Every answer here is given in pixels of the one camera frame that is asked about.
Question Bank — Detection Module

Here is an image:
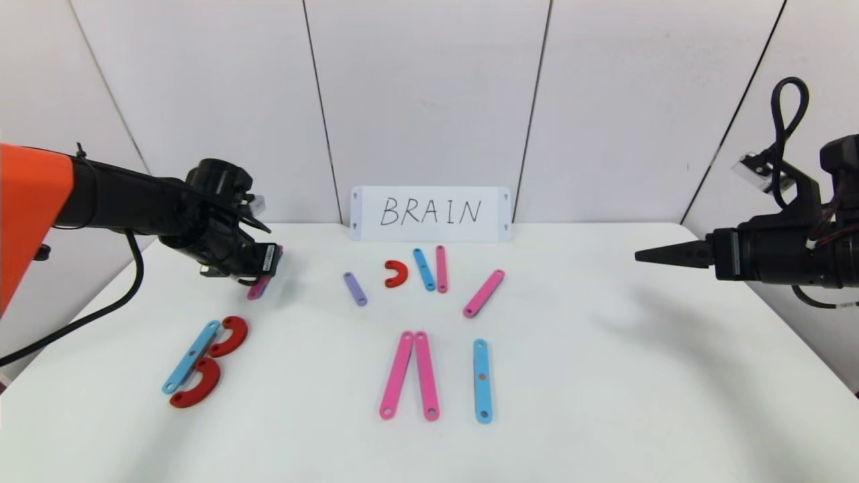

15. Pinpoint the short blue bar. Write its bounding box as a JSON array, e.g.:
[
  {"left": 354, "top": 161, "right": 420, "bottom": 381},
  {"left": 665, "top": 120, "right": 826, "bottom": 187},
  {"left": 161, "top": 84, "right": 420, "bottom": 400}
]
[{"left": 413, "top": 248, "right": 437, "bottom": 292}]

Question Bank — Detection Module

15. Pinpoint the thin black right gripper cable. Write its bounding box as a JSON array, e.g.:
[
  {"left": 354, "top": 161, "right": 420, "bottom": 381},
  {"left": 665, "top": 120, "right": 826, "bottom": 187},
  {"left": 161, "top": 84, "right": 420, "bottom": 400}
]
[{"left": 791, "top": 285, "right": 843, "bottom": 310}]

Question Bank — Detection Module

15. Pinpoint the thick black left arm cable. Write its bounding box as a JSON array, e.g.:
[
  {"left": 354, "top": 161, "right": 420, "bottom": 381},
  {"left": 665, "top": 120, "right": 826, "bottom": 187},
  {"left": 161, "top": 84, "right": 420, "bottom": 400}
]
[{"left": 0, "top": 230, "right": 145, "bottom": 368}]

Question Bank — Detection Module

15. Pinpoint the long pink bar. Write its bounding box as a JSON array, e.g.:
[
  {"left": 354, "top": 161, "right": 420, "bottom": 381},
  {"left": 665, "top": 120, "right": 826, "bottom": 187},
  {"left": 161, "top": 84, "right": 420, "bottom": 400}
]
[
  {"left": 246, "top": 246, "right": 285, "bottom": 301},
  {"left": 462, "top": 269, "right": 505, "bottom": 319},
  {"left": 414, "top": 331, "right": 441, "bottom": 422},
  {"left": 379, "top": 331, "right": 415, "bottom": 421}
]

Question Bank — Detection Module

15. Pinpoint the long blue bar orange dot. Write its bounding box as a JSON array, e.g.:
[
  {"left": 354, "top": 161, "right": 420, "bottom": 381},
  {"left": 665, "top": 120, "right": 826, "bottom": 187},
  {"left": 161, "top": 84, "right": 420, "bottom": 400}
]
[{"left": 472, "top": 339, "right": 493, "bottom": 424}]

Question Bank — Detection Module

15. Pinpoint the white BRAIN sign card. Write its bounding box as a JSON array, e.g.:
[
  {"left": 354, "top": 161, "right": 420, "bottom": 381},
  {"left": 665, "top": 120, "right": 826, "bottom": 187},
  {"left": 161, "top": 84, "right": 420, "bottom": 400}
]
[{"left": 350, "top": 186, "right": 512, "bottom": 244}]

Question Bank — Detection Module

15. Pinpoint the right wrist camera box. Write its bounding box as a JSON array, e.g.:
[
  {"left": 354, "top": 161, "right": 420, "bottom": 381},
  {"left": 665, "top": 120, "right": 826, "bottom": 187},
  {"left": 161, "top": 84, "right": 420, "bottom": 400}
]
[{"left": 731, "top": 154, "right": 782, "bottom": 195}]

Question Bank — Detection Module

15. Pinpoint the looped black right arm cable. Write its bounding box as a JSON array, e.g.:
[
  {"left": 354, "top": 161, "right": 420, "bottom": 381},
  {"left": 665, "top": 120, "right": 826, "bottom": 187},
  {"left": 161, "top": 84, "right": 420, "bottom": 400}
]
[{"left": 770, "top": 76, "right": 809, "bottom": 209}]

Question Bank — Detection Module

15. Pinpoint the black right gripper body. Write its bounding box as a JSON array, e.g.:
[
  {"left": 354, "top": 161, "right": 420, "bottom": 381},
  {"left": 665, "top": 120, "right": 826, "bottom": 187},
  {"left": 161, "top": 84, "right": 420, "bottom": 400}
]
[{"left": 705, "top": 225, "right": 813, "bottom": 285}]

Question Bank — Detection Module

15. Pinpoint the black right camera bracket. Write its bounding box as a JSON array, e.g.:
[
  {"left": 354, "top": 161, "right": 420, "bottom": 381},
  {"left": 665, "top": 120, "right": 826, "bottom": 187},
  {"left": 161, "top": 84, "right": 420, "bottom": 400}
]
[{"left": 738, "top": 156, "right": 823, "bottom": 232}]

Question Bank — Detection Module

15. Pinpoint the short purple bar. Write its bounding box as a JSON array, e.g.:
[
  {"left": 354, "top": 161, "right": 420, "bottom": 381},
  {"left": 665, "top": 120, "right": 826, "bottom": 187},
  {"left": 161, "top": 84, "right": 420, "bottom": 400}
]
[{"left": 343, "top": 272, "right": 368, "bottom": 307}]

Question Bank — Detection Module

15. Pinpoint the large red curved piece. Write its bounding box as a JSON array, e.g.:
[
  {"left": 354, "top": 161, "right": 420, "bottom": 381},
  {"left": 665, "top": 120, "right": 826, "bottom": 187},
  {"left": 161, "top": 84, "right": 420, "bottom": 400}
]
[
  {"left": 209, "top": 316, "right": 249, "bottom": 358},
  {"left": 169, "top": 358, "right": 221, "bottom": 409}
]

